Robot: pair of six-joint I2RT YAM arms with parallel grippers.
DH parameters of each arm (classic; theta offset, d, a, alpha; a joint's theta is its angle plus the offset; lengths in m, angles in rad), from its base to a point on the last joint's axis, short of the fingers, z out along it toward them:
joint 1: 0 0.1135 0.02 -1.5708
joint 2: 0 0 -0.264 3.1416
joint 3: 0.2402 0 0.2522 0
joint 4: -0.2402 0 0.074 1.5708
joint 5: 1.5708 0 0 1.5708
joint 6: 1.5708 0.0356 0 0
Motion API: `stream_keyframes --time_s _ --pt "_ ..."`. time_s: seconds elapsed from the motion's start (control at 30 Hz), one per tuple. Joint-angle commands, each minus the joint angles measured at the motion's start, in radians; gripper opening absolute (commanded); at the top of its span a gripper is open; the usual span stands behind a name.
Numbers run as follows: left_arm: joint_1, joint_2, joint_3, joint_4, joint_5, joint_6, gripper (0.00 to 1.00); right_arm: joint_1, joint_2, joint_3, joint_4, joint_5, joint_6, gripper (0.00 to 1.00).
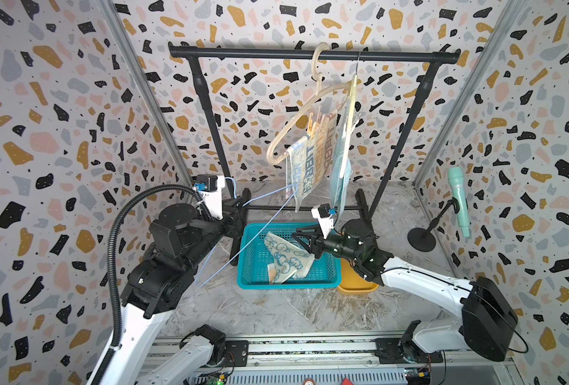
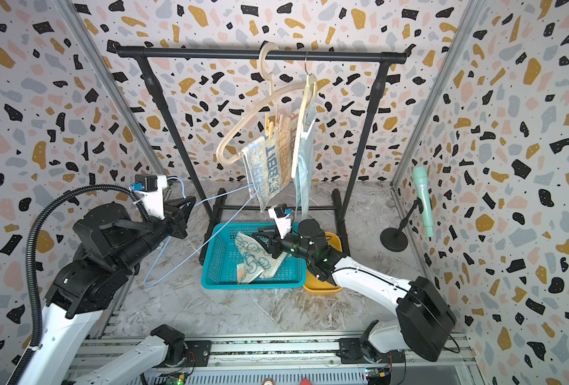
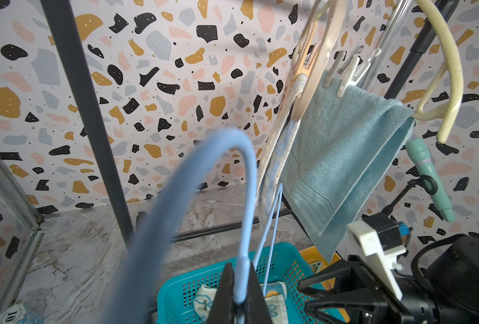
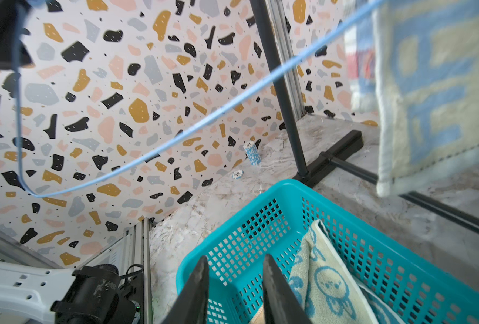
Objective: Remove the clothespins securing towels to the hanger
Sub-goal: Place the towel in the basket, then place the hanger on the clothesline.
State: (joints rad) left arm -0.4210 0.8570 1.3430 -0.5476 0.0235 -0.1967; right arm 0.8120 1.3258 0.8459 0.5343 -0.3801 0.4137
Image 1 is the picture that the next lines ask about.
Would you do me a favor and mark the cream towel blue cartoon print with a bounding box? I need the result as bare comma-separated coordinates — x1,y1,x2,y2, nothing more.
264,232,315,285

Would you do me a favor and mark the blue wire hanger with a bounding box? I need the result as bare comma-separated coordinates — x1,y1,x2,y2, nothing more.
195,176,300,289

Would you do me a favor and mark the cream RABBIT lettered towel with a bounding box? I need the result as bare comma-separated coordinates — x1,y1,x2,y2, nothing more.
285,112,338,212

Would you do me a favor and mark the yellow clothespin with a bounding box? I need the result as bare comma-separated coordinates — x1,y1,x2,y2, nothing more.
306,114,317,139

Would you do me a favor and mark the beige pink clothespin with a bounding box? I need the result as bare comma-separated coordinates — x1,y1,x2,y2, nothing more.
316,115,328,135

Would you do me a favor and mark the beige plastic hanger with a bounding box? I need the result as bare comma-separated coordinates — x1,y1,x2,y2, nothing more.
266,42,358,166

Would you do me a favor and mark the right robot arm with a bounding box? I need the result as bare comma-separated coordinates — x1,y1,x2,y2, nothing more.
292,220,518,362

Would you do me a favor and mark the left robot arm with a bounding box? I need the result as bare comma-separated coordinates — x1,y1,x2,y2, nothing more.
88,184,251,384

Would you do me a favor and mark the cream plastic hanger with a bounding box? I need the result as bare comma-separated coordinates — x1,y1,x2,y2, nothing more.
338,72,358,179

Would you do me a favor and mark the teal plastic basket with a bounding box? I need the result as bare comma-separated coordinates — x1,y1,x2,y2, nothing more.
237,222,342,290

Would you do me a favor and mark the yellow plastic tray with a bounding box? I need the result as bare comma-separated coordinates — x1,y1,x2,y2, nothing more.
337,259,378,295

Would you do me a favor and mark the light teal towel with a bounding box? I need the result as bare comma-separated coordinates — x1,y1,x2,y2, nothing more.
329,109,355,217

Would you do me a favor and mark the mint green microphone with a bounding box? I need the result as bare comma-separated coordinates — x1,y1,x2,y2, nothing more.
447,167,471,237

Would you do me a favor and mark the black clothes rack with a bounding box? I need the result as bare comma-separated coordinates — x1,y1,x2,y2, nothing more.
167,42,460,266

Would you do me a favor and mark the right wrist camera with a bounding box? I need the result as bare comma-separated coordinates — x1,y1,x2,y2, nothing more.
311,204,337,239

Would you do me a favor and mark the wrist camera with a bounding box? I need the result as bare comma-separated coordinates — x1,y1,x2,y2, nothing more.
194,174,226,220
311,204,337,239

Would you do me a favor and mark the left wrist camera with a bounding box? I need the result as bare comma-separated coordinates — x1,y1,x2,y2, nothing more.
194,174,226,220

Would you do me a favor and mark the aluminium rail base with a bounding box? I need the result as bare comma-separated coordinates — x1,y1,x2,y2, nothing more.
102,331,526,385

